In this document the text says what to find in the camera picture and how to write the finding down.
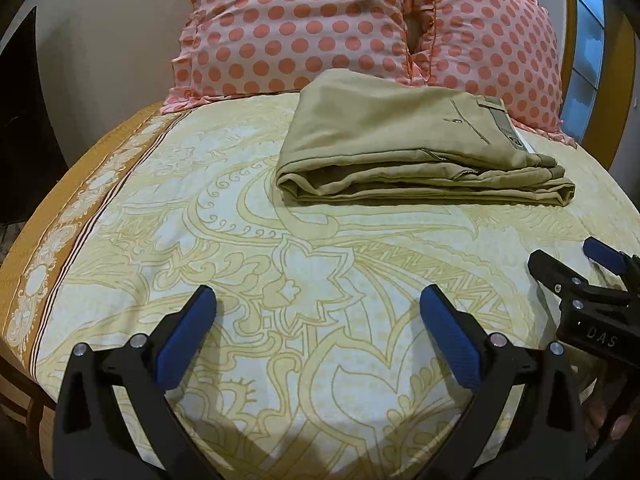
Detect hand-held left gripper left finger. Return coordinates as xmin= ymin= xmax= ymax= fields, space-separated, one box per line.
xmin=55 ymin=285 xmax=221 ymax=480

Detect pink polka dot pillow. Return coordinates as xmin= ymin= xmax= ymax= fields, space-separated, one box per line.
xmin=405 ymin=0 xmax=581 ymax=148
xmin=160 ymin=0 xmax=416 ymax=116

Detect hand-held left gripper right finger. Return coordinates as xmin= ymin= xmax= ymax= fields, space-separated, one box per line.
xmin=419 ymin=284 xmax=589 ymax=480

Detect wooden bed frame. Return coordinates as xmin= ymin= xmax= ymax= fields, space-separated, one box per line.
xmin=0 ymin=347 xmax=58 ymax=441

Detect dark cabinet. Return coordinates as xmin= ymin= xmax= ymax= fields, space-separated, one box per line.
xmin=0 ymin=6 xmax=68 ymax=227

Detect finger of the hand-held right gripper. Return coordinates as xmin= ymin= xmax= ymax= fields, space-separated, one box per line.
xmin=583 ymin=236 xmax=640 ymax=287
xmin=528 ymin=249 xmax=602 ymax=305

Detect yellow framed window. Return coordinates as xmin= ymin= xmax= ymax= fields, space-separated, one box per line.
xmin=535 ymin=0 xmax=637 ymax=171

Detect khaki pants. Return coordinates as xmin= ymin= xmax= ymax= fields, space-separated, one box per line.
xmin=275 ymin=68 xmax=577 ymax=207

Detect yellow patterned bed sheet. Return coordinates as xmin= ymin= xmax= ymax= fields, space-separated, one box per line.
xmin=0 ymin=87 xmax=640 ymax=480

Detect person's right hand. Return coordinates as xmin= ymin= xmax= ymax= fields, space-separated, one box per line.
xmin=584 ymin=392 xmax=638 ymax=453

